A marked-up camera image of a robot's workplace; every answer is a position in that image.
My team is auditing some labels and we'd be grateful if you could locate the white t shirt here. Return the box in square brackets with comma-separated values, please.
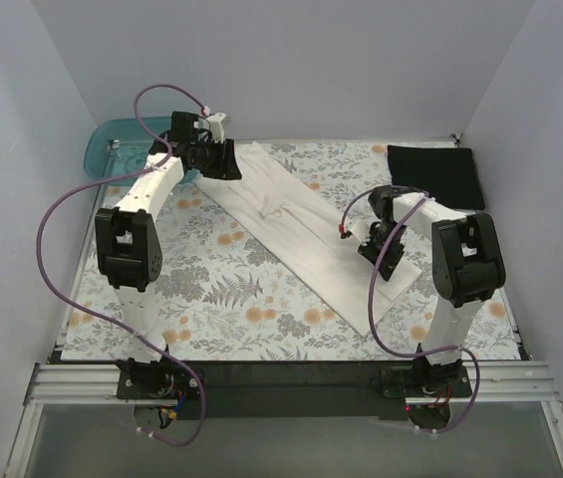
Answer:
[195, 140, 424, 337]

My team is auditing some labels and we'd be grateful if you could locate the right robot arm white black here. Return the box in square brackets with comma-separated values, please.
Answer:
[358, 185, 506, 397]

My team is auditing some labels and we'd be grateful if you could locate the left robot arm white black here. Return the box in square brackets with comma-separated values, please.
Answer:
[95, 112, 242, 398]

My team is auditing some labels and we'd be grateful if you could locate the folded black t shirt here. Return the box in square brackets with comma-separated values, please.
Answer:
[387, 144, 486, 211]

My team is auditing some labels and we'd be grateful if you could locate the teal plastic basket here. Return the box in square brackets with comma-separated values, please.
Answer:
[83, 116, 200, 185]

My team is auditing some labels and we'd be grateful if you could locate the floral table mat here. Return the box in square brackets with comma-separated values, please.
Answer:
[57, 142, 520, 360]

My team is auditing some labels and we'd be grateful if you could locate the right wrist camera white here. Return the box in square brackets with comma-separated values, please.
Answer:
[339, 221, 371, 245]

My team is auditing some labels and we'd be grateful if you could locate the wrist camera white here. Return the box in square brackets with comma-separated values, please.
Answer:
[339, 221, 371, 245]
[201, 106, 230, 142]

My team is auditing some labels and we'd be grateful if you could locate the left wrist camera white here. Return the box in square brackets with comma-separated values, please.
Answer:
[201, 106, 230, 142]

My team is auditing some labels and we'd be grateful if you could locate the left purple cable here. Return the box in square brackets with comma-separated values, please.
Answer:
[35, 84, 212, 447]

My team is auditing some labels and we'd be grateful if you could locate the aluminium frame rail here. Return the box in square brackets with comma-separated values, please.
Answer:
[6, 360, 563, 477]

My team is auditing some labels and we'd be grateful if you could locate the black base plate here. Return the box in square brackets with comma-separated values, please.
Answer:
[115, 358, 474, 423]

